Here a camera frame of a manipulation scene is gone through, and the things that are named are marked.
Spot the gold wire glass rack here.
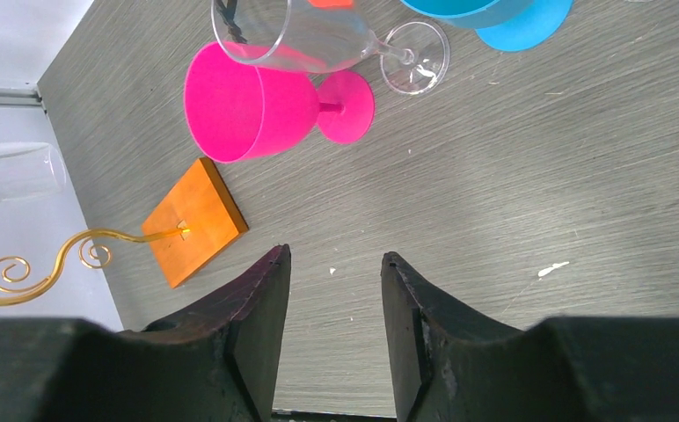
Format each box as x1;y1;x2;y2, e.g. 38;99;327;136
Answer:
0;226;191;307

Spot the blue plastic wine glass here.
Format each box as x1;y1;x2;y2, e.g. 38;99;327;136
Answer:
402;0;573;52

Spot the pink plastic wine glass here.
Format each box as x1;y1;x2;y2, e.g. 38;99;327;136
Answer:
183;42;376;164

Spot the clear wine glass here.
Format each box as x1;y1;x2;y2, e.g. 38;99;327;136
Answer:
210;0;451;96
0;142;68;202

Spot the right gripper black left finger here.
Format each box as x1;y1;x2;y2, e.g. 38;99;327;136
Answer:
0;245;291;421

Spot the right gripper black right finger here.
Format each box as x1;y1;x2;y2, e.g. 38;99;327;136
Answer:
381;252;679;421

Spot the orange flat block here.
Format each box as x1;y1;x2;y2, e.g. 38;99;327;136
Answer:
309;0;354;9

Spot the orange wooden rack base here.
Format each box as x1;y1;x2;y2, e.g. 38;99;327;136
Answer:
141;157;249;288

